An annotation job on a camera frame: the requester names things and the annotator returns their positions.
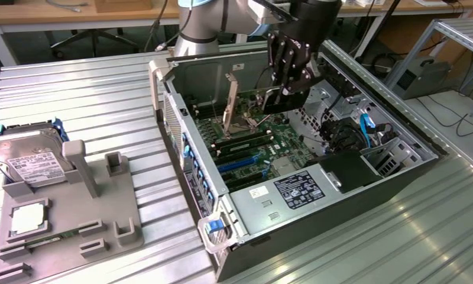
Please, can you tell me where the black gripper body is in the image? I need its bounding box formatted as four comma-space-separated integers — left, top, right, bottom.
277, 0, 343, 64

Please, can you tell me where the perforated silver drive cage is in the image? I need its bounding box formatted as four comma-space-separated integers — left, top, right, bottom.
297, 85, 344, 141

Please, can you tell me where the CPU socket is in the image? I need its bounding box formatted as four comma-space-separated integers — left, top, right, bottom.
219, 114, 257, 139

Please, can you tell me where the black RAM slot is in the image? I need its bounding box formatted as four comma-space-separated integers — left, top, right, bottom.
196, 105, 227, 120
192, 100, 227, 115

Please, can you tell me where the RAM stick with white label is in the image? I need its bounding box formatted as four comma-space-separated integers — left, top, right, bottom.
212, 133, 276, 154

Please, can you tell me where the silver chipset heatsink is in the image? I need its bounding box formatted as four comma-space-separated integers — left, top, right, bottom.
271, 156, 301, 173

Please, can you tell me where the black plastic shroud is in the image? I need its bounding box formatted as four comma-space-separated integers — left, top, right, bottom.
304, 147, 384, 195

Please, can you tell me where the silver disk bay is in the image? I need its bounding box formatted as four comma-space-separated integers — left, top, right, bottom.
359, 136, 421, 178

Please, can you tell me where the black expansion slot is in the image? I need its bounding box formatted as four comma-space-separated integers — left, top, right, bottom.
223, 170, 276, 192

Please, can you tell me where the black office chair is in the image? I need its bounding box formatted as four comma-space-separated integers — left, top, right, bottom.
49, 28, 140, 59

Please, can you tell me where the grey power supply unit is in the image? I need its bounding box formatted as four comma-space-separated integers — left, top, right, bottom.
227, 163, 345, 237

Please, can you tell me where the open black PC case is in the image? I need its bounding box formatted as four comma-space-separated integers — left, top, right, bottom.
148, 35, 451, 282

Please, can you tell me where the blue case latch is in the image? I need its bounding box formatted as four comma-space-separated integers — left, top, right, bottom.
204, 220, 225, 235

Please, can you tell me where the blue disk caddy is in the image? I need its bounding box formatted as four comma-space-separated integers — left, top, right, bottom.
0, 117, 71, 143

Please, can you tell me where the wooden desk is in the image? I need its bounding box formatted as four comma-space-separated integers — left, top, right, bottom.
0, 0, 473, 36

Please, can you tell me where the silver hard disk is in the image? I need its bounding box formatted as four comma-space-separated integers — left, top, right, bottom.
0, 124, 79, 189

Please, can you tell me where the grey parts rack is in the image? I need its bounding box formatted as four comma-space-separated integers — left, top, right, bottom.
0, 140, 145, 282

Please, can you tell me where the silver CPU chip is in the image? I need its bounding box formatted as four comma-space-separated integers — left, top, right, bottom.
9, 203, 49, 235

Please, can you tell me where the green RAM stick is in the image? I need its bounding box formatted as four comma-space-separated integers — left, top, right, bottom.
23, 229, 83, 249

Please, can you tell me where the black looped wire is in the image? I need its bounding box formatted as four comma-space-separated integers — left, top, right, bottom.
257, 67, 275, 89

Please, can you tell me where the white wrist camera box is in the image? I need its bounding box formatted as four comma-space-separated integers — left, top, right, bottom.
247, 0, 300, 26

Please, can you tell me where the coiled black cable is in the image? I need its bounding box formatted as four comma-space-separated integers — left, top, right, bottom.
369, 52, 395, 74

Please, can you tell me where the black wire bundle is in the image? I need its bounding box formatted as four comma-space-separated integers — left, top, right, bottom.
321, 118, 364, 153

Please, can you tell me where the blue wire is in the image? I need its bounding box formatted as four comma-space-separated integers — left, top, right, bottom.
360, 113, 379, 148

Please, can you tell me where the grey box with black handle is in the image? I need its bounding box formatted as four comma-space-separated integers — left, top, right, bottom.
385, 57, 453, 101

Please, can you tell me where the hanging grey cable with plug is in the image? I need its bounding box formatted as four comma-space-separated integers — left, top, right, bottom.
144, 0, 171, 53

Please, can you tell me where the aluminium frame rack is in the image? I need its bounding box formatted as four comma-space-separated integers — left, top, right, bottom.
383, 17, 473, 103

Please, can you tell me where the black floor cable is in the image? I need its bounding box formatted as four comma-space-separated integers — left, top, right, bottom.
416, 96, 473, 137

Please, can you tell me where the grey cable on desk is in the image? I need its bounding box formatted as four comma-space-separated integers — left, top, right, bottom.
45, 0, 89, 12

